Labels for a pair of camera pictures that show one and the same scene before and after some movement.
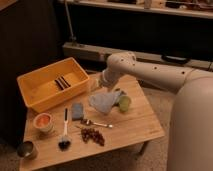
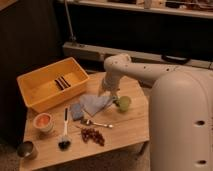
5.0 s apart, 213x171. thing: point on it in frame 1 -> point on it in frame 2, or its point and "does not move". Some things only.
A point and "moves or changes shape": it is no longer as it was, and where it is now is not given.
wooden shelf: (186, 8) does not move
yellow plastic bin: (52, 84) does not move
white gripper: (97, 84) -> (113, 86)
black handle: (175, 59) does not move
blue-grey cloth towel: (104, 101) moves or changes shape
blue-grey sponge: (77, 111) does not move
